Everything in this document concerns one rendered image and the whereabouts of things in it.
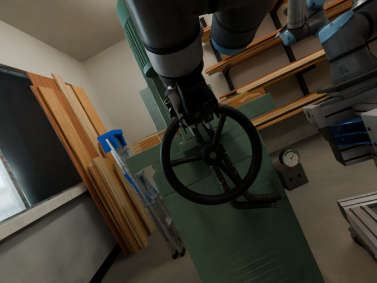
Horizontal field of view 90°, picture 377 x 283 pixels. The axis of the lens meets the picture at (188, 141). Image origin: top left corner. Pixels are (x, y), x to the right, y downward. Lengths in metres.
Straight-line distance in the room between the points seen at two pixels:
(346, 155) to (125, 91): 3.09
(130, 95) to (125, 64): 0.52
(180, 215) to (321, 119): 0.67
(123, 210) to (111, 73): 2.32
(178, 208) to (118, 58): 3.13
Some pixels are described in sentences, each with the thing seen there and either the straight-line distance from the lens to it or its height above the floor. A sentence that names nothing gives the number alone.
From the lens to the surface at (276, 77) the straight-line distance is 2.89.
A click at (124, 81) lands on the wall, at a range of 3.48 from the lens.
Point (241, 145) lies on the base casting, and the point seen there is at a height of 0.76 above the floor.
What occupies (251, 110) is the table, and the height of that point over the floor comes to 0.87.
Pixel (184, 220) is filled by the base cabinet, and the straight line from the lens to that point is 0.77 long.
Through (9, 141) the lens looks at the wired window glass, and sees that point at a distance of 2.12.
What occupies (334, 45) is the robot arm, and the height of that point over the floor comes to 0.96.
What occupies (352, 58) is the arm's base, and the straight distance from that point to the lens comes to 0.96.
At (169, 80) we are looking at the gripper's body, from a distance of 0.28.
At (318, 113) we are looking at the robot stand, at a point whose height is 0.75.
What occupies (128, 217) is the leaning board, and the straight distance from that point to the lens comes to 2.17.
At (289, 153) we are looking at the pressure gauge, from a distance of 0.75.
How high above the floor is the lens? 0.90
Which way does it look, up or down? 3 degrees down
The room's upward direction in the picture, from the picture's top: 25 degrees counter-clockwise
